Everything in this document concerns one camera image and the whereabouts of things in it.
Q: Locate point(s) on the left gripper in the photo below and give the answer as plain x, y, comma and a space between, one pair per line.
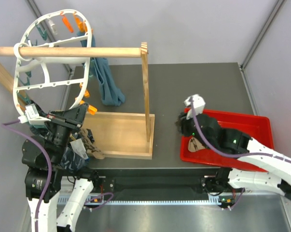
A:
73, 118

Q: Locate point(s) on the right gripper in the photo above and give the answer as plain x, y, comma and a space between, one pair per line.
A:
183, 123

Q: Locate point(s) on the orange clip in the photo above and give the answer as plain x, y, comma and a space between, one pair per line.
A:
86, 93
91, 109

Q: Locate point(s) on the brown argyle sock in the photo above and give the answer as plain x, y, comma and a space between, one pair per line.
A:
89, 144
194, 145

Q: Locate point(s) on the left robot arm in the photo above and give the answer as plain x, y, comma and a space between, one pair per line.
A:
43, 154

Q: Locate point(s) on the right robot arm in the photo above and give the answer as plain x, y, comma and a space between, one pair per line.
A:
234, 144

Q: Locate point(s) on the teal clip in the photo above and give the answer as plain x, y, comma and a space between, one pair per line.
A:
24, 98
27, 81

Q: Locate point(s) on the white plastic sock hanger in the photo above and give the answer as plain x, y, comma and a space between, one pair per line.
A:
26, 64

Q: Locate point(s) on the teal blue sock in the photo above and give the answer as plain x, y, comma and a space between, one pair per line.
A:
110, 94

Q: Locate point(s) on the wooden rack base tray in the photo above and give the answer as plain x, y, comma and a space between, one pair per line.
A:
121, 135

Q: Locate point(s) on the red plastic tray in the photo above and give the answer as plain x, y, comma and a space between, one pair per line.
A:
257, 127

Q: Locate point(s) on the wooden rod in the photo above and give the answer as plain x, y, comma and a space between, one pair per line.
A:
105, 52

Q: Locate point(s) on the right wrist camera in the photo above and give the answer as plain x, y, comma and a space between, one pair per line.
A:
197, 103

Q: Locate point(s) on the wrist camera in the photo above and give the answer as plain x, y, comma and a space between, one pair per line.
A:
197, 103
32, 116

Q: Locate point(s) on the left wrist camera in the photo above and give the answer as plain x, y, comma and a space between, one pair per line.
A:
32, 116

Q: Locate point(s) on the wooden rack upright post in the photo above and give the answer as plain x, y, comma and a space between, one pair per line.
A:
145, 78

